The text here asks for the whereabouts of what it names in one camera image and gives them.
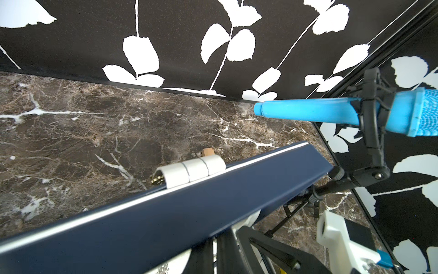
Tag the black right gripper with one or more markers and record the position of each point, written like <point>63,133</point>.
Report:
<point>289,259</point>

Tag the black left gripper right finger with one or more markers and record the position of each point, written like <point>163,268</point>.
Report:
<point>229,259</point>

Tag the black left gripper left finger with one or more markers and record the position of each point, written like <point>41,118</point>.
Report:
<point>201,259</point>

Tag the small yellow wooden block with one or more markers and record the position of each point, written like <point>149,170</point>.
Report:
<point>208,152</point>

